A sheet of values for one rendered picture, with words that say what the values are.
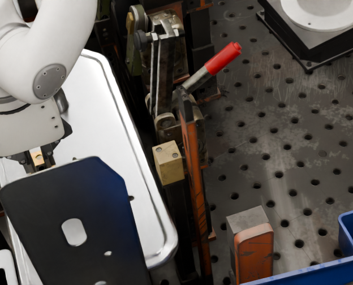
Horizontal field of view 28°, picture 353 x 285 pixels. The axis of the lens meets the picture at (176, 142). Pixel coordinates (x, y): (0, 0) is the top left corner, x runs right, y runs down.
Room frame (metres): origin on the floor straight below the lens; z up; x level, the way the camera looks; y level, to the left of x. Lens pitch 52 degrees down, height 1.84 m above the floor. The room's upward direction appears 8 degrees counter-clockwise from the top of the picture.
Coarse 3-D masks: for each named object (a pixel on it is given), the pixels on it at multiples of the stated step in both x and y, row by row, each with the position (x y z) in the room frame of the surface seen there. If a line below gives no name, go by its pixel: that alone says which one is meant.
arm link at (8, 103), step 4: (12, 96) 0.60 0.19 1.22; (0, 100) 0.60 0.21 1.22; (4, 100) 0.60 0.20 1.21; (8, 100) 0.60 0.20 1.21; (12, 100) 0.60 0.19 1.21; (16, 100) 0.61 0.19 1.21; (0, 104) 0.60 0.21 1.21; (4, 104) 0.60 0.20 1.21; (8, 104) 0.60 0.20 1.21; (12, 104) 0.60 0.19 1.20; (16, 104) 0.61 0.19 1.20; (20, 104) 0.61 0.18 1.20; (24, 104) 0.61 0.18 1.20; (0, 108) 0.60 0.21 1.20; (4, 108) 0.60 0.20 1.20; (8, 108) 0.60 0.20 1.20; (12, 108) 0.60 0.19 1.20; (16, 108) 0.60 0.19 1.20
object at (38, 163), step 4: (36, 152) 0.68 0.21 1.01; (40, 152) 0.68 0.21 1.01; (32, 156) 0.68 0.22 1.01; (36, 156) 0.68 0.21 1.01; (36, 160) 0.67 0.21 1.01; (40, 160) 0.67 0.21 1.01; (36, 164) 0.66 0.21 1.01; (40, 164) 0.65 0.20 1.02; (44, 164) 0.65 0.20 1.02; (36, 168) 0.65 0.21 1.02; (40, 168) 0.65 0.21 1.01; (44, 168) 0.65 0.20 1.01
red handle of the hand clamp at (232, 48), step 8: (224, 48) 0.71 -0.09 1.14; (232, 48) 0.70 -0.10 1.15; (240, 48) 0.70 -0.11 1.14; (216, 56) 0.70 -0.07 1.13; (224, 56) 0.70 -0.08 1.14; (232, 56) 0.70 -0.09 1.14; (208, 64) 0.70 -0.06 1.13; (216, 64) 0.69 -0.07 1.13; (224, 64) 0.69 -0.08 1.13; (200, 72) 0.70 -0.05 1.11; (208, 72) 0.69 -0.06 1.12; (216, 72) 0.69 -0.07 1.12; (192, 80) 0.69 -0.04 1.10; (200, 80) 0.69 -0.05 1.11; (192, 88) 0.69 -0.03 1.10; (176, 96) 0.68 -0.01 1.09; (176, 104) 0.68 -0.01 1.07
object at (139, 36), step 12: (156, 24) 0.70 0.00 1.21; (168, 24) 0.69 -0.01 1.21; (144, 36) 0.68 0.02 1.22; (156, 36) 0.68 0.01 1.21; (168, 36) 0.67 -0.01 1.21; (180, 36) 0.69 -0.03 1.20; (144, 48) 0.67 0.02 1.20; (156, 48) 0.70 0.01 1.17; (168, 48) 0.67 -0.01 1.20; (156, 60) 0.69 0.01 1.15; (168, 60) 0.67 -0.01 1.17; (156, 72) 0.69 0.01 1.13; (168, 72) 0.67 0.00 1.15; (156, 84) 0.69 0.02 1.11; (168, 84) 0.67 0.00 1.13; (156, 96) 0.67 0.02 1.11; (168, 96) 0.67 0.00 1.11; (156, 108) 0.67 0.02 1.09; (168, 108) 0.67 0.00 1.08
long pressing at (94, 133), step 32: (96, 64) 0.86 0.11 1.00; (96, 96) 0.79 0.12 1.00; (96, 128) 0.72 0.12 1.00; (128, 128) 0.71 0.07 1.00; (0, 160) 0.69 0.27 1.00; (64, 160) 0.67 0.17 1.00; (128, 160) 0.65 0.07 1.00; (128, 192) 0.59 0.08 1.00; (160, 192) 0.58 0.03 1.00; (64, 224) 0.55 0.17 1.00; (160, 224) 0.53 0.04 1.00; (160, 256) 0.48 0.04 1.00
